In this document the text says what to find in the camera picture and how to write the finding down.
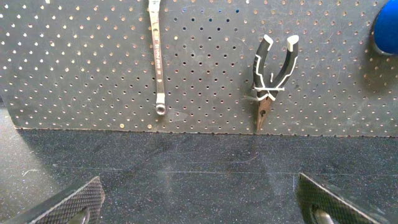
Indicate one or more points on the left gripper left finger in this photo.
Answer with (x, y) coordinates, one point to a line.
(77, 202)

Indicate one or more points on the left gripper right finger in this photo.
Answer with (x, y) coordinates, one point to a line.
(320, 199)

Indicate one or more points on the silver wrench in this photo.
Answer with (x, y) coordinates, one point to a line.
(157, 56)

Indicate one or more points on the roll of blue tape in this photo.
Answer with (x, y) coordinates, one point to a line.
(388, 28)

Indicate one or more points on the black pegboard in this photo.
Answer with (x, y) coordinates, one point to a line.
(93, 62)

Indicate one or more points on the black and white pliers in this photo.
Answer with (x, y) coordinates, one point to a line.
(258, 68)

